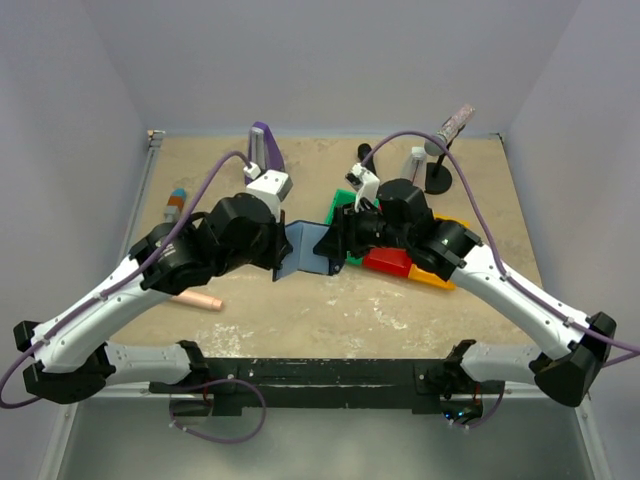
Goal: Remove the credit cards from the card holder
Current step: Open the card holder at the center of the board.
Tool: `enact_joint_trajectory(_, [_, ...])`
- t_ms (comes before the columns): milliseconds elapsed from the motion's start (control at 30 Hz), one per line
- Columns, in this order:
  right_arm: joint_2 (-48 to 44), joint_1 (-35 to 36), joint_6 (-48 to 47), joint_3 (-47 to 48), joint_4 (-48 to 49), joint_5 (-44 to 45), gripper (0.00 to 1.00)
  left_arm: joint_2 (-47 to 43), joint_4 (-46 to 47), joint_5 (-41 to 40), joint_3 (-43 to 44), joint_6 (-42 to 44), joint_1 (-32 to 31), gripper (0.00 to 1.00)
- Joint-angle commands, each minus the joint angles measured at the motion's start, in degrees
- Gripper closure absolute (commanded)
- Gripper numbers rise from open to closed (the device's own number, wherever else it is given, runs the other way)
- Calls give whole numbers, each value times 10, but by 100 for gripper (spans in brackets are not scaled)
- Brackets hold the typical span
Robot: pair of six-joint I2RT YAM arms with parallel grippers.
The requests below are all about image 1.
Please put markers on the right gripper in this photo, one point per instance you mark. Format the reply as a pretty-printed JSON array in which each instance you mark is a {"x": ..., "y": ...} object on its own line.
[{"x": 341, "y": 231}]

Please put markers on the black microphone stand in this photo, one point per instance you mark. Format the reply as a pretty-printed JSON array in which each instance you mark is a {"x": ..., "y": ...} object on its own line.
[{"x": 438, "y": 178}]

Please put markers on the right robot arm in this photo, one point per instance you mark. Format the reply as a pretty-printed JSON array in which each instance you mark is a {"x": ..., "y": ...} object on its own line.
[{"x": 570, "y": 347}]

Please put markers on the green bin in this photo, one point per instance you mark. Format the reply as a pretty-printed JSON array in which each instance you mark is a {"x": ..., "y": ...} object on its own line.
[{"x": 340, "y": 200}]

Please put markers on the silver microphone on stand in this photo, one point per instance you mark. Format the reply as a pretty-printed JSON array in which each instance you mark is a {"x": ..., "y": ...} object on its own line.
[{"x": 449, "y": 130}]

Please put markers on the purple metronome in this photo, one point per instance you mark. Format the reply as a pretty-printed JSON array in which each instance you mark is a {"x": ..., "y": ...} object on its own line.
[{"x": 263, "y": 149}]

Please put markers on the red bin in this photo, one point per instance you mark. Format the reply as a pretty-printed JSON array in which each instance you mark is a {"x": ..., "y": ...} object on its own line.
[{"x": 389, "y": 261}]

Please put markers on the blue grey toy tool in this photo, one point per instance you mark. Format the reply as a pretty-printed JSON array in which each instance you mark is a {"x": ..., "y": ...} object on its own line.
[{"x": 175, "y": 204}]

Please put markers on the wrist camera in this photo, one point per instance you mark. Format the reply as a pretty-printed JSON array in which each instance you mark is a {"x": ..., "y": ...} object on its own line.
[
  {"x": 365, "y": 184},
  {"x": 270, "y": 186}
]

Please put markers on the orange bin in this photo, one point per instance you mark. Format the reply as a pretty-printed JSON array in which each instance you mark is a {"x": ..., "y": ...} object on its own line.
[{"x": 421, "y": 276}]

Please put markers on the clear metronome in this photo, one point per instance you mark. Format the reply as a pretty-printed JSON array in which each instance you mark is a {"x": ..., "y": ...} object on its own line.
[{"x": 415, "y": 167}]

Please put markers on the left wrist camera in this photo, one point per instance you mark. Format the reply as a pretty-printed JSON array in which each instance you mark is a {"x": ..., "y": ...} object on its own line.
[{"x": 270, "y": 186}]

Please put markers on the pink cylinder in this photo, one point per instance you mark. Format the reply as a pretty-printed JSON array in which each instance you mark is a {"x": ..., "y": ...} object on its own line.
[{"x": 198, "y": 300}]

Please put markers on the blue card holder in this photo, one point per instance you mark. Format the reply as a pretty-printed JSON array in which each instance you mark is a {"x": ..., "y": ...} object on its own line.
[{"x": 303, "y": 236}]

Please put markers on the black microphone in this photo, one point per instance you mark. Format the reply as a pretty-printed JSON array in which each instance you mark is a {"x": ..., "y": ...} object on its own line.
[{"x": 366, "y": 158}]

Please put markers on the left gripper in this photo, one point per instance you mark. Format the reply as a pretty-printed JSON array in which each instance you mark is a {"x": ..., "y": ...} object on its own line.
[{"x": 279, "y": 242}]

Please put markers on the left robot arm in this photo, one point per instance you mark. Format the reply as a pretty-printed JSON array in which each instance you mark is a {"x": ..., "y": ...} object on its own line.
[{"x": 73, "y": 356}]

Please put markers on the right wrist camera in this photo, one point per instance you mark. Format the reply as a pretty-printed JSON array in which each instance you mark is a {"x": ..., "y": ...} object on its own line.
[{"x": 365, "y": 184}]

